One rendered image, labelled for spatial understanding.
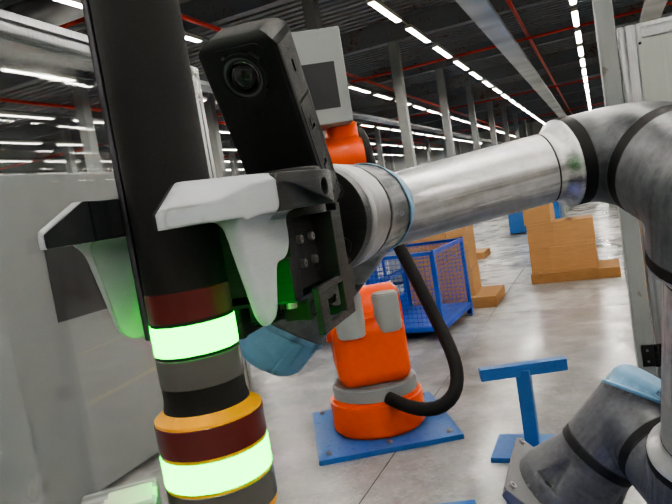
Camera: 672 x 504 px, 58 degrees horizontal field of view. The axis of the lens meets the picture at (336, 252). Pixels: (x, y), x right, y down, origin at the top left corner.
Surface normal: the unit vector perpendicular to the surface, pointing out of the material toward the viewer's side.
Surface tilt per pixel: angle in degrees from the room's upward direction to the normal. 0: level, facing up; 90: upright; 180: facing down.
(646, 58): 90
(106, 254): 94
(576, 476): 67
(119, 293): 94
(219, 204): 88
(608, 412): 58
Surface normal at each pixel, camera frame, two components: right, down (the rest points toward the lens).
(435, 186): 0.00, -0.28
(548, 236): -0.40, 0.14
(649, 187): -0.98, 0.09
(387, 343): 0.08, 0.07
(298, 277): 0.94, -0.13
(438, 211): 0.18, 0.38
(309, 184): 0.85, -0.10
